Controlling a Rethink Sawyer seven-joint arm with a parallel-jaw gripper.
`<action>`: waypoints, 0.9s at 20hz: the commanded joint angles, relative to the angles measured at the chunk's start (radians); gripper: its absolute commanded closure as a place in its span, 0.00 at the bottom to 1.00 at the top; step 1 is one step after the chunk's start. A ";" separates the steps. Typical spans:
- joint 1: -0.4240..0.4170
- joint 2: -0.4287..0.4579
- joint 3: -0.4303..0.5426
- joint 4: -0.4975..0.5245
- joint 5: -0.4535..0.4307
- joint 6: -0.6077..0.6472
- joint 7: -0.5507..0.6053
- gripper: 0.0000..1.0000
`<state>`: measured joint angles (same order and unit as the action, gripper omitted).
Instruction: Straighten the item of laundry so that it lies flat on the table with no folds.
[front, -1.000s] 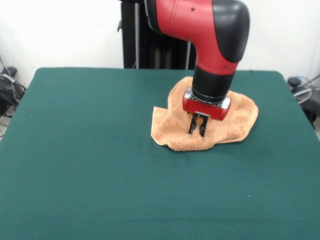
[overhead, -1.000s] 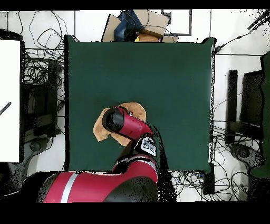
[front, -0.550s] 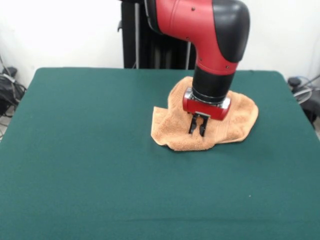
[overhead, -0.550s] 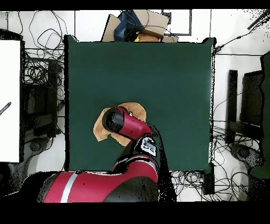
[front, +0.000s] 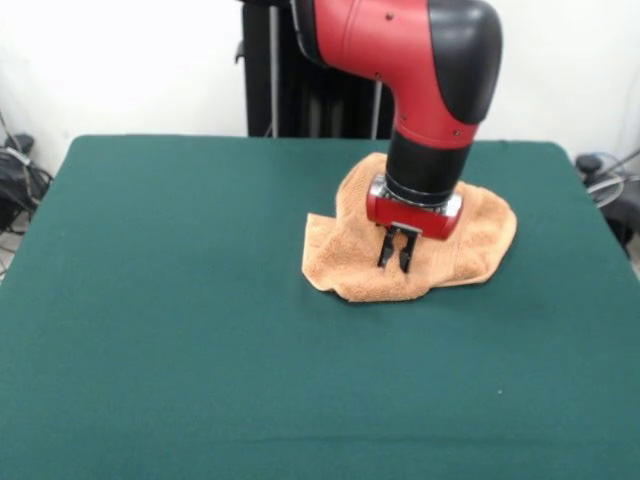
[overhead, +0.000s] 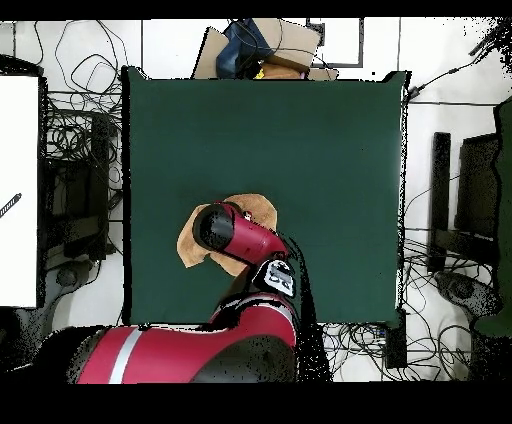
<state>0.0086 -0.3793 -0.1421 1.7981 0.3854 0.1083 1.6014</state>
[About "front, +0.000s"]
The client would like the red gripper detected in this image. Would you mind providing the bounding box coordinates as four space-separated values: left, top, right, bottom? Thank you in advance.
365 183 464 274

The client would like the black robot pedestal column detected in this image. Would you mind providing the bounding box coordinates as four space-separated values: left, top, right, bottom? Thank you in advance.
234 0 396 140

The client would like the orange terry towel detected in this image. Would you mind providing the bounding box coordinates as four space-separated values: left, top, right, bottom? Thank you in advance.
300 152 518 304

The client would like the black cable bundle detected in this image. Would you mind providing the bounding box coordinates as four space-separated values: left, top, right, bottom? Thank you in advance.
0 144 54 236

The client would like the grey cable coil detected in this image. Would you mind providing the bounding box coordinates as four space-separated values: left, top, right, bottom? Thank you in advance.
582 149 640 206

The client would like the dark green table cloth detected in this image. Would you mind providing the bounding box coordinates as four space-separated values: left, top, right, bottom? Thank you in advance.
0 133 640 480

